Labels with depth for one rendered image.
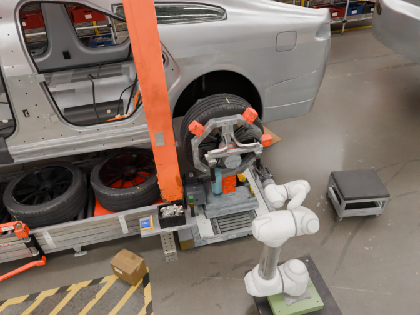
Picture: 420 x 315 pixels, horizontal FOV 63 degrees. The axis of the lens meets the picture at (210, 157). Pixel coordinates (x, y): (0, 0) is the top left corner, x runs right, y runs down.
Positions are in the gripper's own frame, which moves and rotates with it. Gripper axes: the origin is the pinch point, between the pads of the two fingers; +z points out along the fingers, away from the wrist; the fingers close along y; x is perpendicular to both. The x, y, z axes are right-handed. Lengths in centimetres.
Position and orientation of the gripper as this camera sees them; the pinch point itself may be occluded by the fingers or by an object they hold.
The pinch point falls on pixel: (257, 164)
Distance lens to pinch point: 252.3
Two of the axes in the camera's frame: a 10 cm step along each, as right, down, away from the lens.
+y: 9.7, -1.8, 1.4
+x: -0.6, -7.8, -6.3
